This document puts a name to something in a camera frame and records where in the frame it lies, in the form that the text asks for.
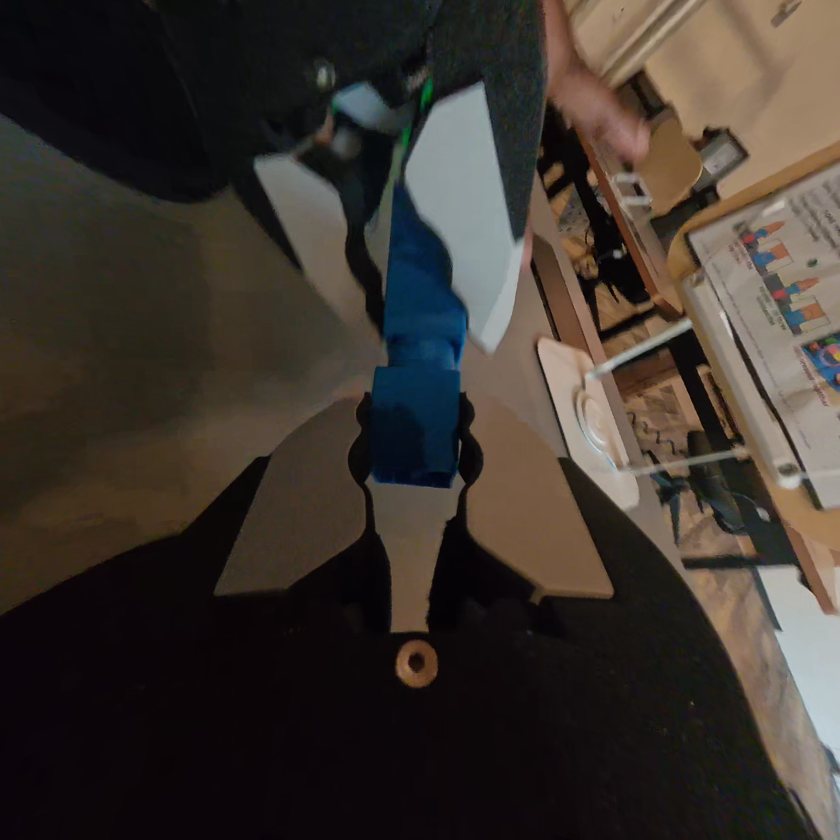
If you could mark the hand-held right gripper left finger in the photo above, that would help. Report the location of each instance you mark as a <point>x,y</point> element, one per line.
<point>295,518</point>

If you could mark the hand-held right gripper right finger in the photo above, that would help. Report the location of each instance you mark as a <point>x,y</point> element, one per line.
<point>531,518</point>

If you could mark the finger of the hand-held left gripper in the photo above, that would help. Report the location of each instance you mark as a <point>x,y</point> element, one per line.
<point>466,197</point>
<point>302,210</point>

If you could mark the person's left hand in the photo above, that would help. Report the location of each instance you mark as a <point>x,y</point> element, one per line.
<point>590,105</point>

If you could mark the clear acrylic sign holder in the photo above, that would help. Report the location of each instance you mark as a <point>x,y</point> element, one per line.
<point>633,190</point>

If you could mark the wooden desk black legs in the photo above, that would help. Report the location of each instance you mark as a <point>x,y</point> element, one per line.
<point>640,249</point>

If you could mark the rounded wooden board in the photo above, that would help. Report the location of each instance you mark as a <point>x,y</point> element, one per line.
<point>673,164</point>

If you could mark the black textured mat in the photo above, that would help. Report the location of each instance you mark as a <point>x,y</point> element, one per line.
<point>98,131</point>

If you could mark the instruction poster board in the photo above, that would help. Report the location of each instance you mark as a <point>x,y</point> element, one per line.
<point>814,525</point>

